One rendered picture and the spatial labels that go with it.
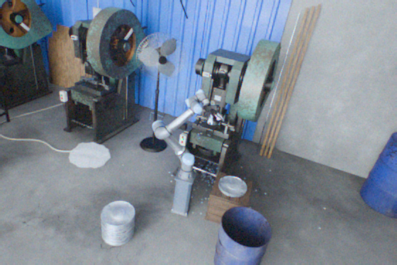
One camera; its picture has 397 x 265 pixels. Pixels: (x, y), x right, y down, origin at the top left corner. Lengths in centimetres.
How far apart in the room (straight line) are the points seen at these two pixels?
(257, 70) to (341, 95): 182
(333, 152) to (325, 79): 109
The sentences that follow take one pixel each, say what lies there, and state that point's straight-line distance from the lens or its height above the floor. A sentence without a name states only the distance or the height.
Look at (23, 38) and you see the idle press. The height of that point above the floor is 105.
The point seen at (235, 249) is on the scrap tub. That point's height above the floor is 41.
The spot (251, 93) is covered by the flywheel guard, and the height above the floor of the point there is 133.
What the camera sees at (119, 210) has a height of 26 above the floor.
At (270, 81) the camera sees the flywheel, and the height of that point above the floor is 138.
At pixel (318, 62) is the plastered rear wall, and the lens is 404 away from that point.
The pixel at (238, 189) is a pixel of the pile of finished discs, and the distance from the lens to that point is 289.
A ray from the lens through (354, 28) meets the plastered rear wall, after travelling 400.
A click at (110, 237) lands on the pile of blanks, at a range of 271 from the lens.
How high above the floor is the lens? 219
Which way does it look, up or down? 29 degrees down
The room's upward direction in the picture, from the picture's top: 9 degrees clockwise
